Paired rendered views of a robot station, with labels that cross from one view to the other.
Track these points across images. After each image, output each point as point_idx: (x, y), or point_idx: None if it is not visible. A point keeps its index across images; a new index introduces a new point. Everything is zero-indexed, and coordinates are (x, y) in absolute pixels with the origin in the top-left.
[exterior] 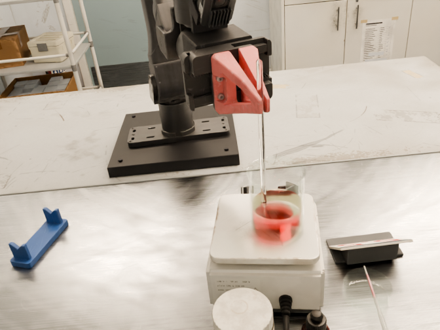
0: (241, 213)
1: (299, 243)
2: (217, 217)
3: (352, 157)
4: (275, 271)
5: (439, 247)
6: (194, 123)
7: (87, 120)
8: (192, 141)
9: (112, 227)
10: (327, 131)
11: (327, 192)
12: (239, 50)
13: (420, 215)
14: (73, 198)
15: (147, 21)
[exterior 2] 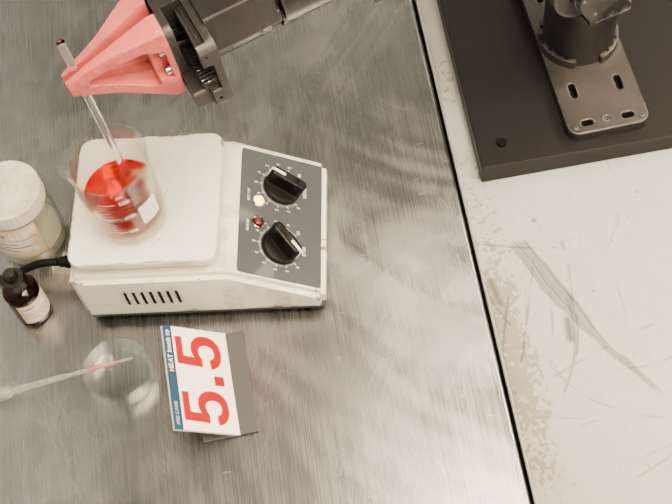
0: (169, 165)
1: (97, 241)
2: (165, 136)
3: (519, 398)
4: None
5: (220, 503)
6: (607, 62)
7: None
8: (540, 75)
9: (285, 26)
10: (643, 354)
11: (382, 340)
12: (145, 17)
13: (309, 493)
14: None
15: None
